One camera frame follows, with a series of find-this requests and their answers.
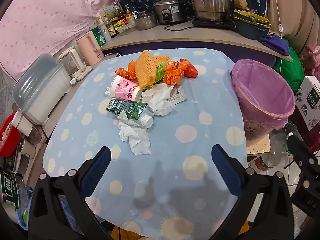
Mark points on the pink electric kettle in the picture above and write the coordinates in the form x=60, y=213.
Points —
x=87, y=47

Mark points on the crumpled orange plastic wrapper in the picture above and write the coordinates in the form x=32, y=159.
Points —
x=123, y=74
x=175, y=71

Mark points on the yellow loofah sponge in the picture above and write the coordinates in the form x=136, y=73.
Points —
x=241, y=3

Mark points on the light green cardboard box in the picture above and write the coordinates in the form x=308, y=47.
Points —
x=160, y=73

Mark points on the dark sauce bottle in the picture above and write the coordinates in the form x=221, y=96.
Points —
x=111, y=31

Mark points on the pink flowered paper cup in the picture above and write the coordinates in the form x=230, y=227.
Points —
x=123, y=87

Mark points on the small orange foam fruit net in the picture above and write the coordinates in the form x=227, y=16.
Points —
x=161, y=59

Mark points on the black induction cooker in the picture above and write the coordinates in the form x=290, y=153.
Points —
x=212, y=25

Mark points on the white and blue snack packet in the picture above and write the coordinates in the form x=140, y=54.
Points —
x=178, y=96

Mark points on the pink dotted curtain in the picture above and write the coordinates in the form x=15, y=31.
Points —
x=50, y=17

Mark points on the stainless steel steamer pot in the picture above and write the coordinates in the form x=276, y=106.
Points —
x=210, y=5

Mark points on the white bottle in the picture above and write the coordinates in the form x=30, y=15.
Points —
x=107, y=37

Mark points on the large orange foam fruit net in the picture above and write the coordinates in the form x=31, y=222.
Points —
x=145, y=67

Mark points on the beige curtain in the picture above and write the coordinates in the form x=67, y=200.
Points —
x=295, y=5

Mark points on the pink floral bag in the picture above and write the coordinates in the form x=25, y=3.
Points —
x=312, y=60

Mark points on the dark green drink carton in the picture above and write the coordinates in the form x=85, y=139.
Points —
x=125, y=106

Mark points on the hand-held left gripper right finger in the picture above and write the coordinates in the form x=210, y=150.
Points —
x=225, y=172

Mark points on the green label bottle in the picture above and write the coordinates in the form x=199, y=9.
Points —
x=98, y=36

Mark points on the stainless steel bowl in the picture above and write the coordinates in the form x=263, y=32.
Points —
x=146, y=22

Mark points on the red plastic container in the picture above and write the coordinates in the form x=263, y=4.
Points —
x=8, y=140

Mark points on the wooden stool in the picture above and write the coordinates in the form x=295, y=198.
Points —
x=257, y=147

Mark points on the white electric kettle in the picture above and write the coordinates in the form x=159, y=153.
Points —
x=75, y=62

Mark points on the silver rice cooker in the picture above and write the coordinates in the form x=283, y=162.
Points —
x=170, y=11

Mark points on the white container with grey lid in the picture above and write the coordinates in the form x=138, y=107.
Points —
x=42, y=97

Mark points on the crumpled white tissue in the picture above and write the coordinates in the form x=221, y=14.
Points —
x=160, y=97
x=135, y=137

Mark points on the green plastic bag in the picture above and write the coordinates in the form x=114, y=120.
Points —
x=291, y=67

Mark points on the brown sauce bottle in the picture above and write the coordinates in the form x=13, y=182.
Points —
x=122, y=16

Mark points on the white floral cardboard box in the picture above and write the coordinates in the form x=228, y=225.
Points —
x=308, y=100

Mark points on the blue dotted blanket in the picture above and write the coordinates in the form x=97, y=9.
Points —
x=175, y=155

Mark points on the clear plastic bottle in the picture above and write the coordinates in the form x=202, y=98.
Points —
x=275, y=152

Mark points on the trash bin with purple bag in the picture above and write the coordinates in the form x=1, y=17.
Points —
x=262, y=120

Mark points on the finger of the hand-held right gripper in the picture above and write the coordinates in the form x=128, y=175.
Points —
x=303, y=152

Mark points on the yellow plastic basin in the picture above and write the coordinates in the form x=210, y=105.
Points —
x=252, y=16

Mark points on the clear jar with white lid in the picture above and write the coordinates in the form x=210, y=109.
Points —
x=25, y=127

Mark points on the red plastic bag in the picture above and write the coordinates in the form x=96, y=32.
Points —
x=192, y=71

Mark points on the green printed packet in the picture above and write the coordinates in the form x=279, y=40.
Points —
x=10, y=187

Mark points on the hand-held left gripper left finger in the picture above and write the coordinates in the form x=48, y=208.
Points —
x=97, y=170

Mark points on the purple cloth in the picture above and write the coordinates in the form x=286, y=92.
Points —
x=275, y=45

